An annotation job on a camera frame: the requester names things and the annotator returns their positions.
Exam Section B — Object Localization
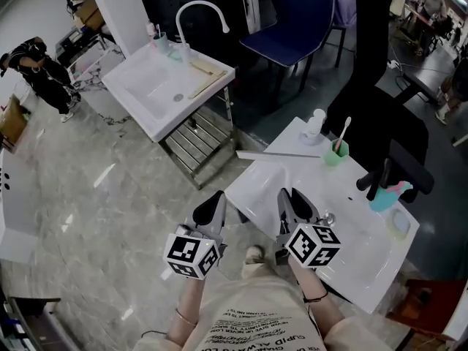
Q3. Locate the brown cardboard box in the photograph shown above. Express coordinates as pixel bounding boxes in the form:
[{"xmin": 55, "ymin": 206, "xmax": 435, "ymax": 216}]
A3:
[
  {"xmin": 0, "ymin": 93, "xmax": 31, "ymax": 154},
  {"xmin": 74, "ymin": 0, "xmax": 106, "ymax": 33}
]

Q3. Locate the person's left forearm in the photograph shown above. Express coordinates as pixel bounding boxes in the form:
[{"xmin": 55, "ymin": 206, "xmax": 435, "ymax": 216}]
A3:
[{"xmin": 166, "ymin": 275, "xmax": 206, "ymax": 347}]

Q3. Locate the blue chair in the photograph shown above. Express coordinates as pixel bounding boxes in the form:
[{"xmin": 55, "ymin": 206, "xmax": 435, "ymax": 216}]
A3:
[{"xmin": 238, "ymin": 0, "xmax": 347, "ymax": 95}]

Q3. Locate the white pump bottle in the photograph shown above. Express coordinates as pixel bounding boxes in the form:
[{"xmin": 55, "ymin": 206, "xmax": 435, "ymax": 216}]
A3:
[{"xmin": 298, "ymin": 108, "xmax": 327, "ymax": 146}]

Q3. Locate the marble top table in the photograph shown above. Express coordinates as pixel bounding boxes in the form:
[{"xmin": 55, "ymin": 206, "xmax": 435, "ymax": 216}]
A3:
[{"xmin": 67, "ymin": 34, "xmax": 128, "ymax": 89}]

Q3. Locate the pale teal cup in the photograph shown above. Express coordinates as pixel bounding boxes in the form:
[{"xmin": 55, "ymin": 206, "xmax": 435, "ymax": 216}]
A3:
[{"xmin": 152, "ymin": 31, "xmax": 170, "ymax": 55}]

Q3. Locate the white board panel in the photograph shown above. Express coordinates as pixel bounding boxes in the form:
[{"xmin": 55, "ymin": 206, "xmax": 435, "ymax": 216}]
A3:
[{"xmin": 238, "ymin": 0, "xmax": 262, "ymax": 35}]

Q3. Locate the thin metal bracelet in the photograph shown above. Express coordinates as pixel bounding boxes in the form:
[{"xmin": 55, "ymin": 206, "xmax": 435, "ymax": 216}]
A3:
[{"xmin": 174, "ymin": 307, "xmax": 198, "ymax": 328}]

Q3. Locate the white gooseneck faucet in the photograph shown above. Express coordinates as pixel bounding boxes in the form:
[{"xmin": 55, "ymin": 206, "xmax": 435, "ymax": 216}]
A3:
[{"xmin": 175, "ymin": 0, "xmax": 231, "ymax": 64}]

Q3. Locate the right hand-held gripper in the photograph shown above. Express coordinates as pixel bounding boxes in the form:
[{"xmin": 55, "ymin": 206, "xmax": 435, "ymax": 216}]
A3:
[{"xmin": 274, "ymin": 187, "xmax": 341, "ymax": 269}]

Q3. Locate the reddish wooden stool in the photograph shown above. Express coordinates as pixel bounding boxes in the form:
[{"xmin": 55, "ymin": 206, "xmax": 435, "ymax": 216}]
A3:
[{"xmin": 385, "ymin": 277, "xmax": 468, "ymax": 345}]

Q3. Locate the purple cloth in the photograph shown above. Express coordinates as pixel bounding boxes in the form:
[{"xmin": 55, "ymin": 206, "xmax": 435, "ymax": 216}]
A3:
[{"xmin": 331, "ymin": 0, "xmax": 358, "ymax": 29}]

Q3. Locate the person's beige printed shirt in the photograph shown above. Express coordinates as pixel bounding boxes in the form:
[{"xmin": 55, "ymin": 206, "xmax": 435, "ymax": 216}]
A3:
[{"xmin": 132, "ymin": 257, "xmax": 395, "ymax": 351}]

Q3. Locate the black desk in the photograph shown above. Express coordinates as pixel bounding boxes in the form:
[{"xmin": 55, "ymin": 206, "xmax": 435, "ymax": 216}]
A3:
[{"xmin": 396, "ymin": 61, "xmax": 456, "ymax": 105}]

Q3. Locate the white sink with black faucet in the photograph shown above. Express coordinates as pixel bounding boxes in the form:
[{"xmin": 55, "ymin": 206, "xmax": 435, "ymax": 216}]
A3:
[{"xmin": 224, "ymin": 117, "xmax": 420, "ymax": 314}]

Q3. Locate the pink toothbrush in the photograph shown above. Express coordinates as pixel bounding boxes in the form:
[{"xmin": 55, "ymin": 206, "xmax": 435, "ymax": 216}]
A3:
[{"xmin": 333, "ymin": 116, "xmax": 352, "ymax": 153}]

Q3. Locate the metal sink stand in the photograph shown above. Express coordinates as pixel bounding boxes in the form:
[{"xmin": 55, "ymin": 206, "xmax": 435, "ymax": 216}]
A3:
[{"xmin": 158, "ymin": 85, "xmax": 239, "ymax": 191}]

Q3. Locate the black cable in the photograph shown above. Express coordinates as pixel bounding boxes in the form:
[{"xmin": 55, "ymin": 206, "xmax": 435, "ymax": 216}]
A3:
[{"xmin": 140, "ymin": 328, "xmax": 170, "ymax": 340}]

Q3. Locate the black wrist band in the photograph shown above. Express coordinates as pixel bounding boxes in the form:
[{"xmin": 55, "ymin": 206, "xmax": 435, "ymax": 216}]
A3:
[{"xmin": 302, "ymin": 290, "xmax": 329, "ymax": 304}]

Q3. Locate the white counter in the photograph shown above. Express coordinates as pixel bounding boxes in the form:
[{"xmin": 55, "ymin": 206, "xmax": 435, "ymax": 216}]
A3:
[{"xmin": 0, "ymin": 147, "xmax": 39, "ymax": 267}]

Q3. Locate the person's beige shoe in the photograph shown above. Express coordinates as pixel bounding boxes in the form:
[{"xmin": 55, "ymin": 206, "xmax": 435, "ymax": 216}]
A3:
[{"xmin": 243, "ymin": 245, "xmax": 266, "ymax": 267}]

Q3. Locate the person's right forearm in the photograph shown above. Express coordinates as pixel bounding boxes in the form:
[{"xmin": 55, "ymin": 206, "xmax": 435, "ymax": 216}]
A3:
[{"xmin": 291, "ymin": 257, "xmax": 347, "ymax": 331}]

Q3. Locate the round soap dish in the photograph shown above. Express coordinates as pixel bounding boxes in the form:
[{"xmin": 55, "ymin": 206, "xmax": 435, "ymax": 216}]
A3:
[{"xmin": 385, "ymin": 208, "xmax": 412, "ymax": 241}]

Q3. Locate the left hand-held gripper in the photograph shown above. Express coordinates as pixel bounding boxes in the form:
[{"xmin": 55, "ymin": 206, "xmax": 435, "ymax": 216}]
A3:
[{"xmin": 163, "ymin": 190, "xmax": 228, "ymax": 280}]

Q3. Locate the black faucet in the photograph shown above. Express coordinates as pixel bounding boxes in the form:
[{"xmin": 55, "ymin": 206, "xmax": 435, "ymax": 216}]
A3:
[{"xmin": 355, "ymin": 158, "xmax": 393, "ymax": 202}]

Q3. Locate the green hexagonal cup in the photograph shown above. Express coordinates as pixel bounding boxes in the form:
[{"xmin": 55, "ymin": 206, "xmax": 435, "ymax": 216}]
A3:
[{"xmin": 324, "ymin": 138, "xmax": 350, "ymax": 167}]

